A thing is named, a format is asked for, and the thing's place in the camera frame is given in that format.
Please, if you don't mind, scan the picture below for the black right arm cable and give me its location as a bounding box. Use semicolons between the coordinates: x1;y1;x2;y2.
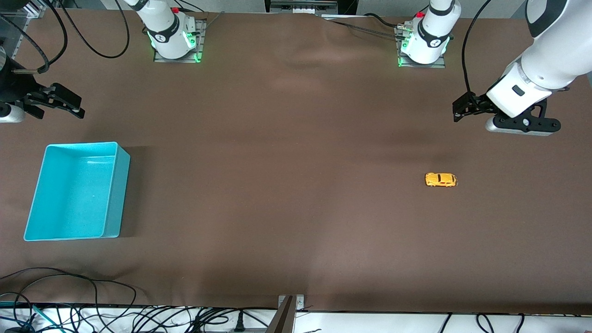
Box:
0;0;68;74
59;0;131;60

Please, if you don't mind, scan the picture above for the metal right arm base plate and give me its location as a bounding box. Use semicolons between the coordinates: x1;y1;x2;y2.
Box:
154;18;206;63

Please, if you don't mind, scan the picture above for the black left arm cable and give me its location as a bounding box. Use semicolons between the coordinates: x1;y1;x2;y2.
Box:
462;0;492;95

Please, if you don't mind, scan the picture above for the teal plastic bin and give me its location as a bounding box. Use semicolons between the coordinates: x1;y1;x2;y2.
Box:
23;142;131;242

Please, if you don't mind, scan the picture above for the grey power strip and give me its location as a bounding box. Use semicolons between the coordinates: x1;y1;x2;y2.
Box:
265;0;339;14

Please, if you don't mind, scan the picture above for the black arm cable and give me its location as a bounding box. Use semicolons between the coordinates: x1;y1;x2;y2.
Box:
462;0;492;95
59;0;131;60
0;0;68;74

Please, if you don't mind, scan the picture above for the yellow toy beetle car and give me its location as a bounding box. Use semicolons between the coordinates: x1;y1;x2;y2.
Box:
425;173;458;188

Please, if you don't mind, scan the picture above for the grey metal bracket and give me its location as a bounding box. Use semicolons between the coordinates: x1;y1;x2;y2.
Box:
277;294;306;333

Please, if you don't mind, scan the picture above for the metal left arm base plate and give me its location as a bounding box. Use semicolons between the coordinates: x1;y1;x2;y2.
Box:
397;23;447;69

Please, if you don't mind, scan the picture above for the aluminium frame profile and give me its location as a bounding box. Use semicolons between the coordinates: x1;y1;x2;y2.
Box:
9;5;44;61

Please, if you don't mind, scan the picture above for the teal cable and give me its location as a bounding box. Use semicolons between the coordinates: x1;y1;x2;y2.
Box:
31;304;63;333

